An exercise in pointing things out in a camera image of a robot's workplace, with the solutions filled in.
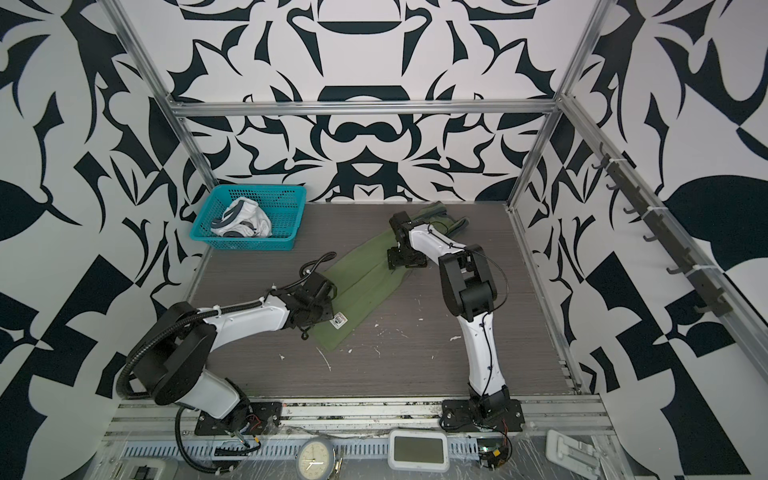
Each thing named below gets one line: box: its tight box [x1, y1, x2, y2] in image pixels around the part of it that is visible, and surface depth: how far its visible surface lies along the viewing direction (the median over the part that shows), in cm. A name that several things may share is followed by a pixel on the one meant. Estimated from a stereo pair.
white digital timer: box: [388, 429, 450, 473], surface depth 69 cm
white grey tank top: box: [211, 197, 273, 238], surface depth 101 cm
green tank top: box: [312, 202, 469, 351], surface depth 96 cm
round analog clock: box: [295, 437, 335, 480], surface depth 67 cm
